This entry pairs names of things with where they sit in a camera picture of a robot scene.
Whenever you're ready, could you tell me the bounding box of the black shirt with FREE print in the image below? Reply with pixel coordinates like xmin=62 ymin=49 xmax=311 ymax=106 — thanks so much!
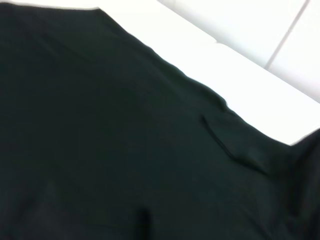
xmin=0 ymin=0 xmax=320 ymax=240

